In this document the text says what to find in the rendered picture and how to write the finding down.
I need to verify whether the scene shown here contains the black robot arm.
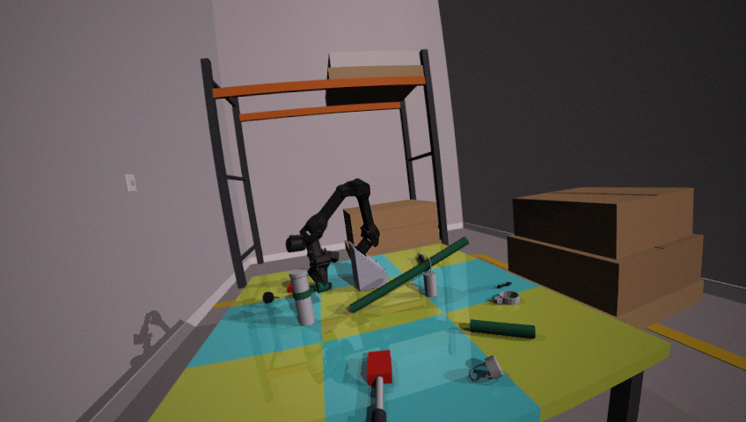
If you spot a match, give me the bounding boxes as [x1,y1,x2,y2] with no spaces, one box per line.
[286,178,380,263]

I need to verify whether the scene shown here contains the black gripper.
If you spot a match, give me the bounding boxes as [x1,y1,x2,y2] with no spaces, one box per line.
[307,247,331,284]

